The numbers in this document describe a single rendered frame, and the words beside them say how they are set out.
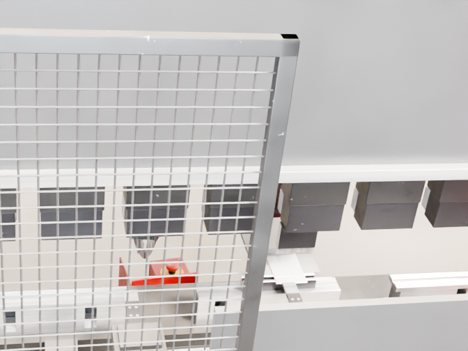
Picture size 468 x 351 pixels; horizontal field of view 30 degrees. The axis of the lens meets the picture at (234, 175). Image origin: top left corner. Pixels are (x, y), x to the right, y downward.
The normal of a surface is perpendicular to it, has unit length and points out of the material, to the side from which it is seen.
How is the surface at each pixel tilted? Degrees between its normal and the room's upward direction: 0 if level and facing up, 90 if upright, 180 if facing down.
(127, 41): 90
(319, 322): 90
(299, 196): 90
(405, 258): 0
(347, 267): 0
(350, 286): 0
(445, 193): 90
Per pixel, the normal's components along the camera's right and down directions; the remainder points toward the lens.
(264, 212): 0.20, 0.52
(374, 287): 0.11, -0.85
